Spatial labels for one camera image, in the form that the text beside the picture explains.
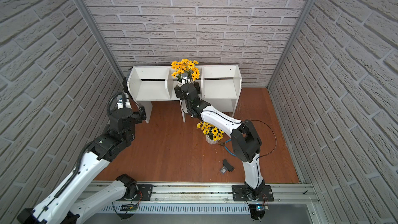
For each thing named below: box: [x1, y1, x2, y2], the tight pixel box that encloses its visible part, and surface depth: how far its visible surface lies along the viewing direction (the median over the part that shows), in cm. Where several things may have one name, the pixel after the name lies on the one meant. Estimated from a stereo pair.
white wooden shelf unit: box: [200, 64, 243, 118], surface depth 85 cm
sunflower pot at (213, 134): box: [196, 121, 224, 145], surface depth 83 cm
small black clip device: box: [220, 158, 235, 175], surface depth 83 cm
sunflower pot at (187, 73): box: [170, 58, 202, 92], surface depth 75 cm
